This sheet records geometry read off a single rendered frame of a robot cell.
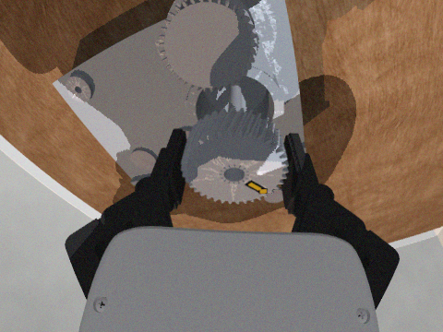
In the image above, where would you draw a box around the grey toothed gear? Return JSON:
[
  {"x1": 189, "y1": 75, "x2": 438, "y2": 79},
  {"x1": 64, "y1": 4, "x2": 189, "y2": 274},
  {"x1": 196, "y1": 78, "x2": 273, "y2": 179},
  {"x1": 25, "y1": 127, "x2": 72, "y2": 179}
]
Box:
[{"x1": 181, "y1": 107, "x2": 289, "y2": 205}]

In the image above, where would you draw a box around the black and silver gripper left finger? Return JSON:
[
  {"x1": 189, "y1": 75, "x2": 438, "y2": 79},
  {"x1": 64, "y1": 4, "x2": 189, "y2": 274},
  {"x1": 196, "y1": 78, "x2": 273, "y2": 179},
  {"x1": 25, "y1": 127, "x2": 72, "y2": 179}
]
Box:
[{"x1": 65, "y1": 129, "x2": 186, "y2": 299}]

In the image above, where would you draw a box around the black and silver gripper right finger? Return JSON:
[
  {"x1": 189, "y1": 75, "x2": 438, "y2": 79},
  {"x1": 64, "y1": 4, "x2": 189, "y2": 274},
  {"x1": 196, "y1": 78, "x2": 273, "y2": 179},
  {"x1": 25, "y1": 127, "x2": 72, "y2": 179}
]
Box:
[{"x1": 281, "y1": 133, "x2": 400, "y2": 309}]

